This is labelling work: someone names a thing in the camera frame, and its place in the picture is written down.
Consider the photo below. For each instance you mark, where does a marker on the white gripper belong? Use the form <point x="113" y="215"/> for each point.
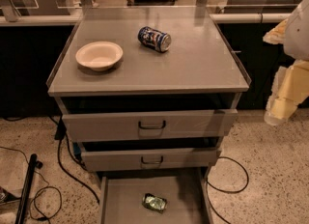
<point x="297" y="36"/>

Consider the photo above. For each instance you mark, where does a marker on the crushed green can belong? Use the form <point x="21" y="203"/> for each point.
<point x="154" y="203"/>

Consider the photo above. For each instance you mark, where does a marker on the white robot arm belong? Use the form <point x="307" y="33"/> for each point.
<point x="296" y="43"/>

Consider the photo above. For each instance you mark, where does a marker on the grey top drawer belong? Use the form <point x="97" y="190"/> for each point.
<point x="94" y="119"/>

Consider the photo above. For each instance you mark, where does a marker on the grey drawer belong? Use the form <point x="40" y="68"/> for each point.
<point x="150" y="154"/>
<point x="94" y="119"/>
<point x="183" y="189"/>

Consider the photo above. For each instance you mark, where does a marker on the blue soda can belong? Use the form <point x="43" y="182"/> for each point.
<point x="154" y="39"/>

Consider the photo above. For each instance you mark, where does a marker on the grey drawer cabinet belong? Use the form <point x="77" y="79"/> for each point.
<point x="199" y="61"/>

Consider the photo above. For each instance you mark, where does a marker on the grey bottom drawer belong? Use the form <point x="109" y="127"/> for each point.
<point x="183" y="189"/>

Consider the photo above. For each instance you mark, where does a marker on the grey middle drawer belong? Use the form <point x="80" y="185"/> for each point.
<point x="150" y="154"/>

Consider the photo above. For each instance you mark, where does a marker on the white bowl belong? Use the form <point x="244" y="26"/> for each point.
<point x="99" y="56"/>

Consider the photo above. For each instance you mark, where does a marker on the black pole on floor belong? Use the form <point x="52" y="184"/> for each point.
<point x="22" y="207"/>

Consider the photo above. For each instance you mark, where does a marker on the white rail pipe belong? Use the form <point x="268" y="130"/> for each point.
<point x="248" y="18"/>

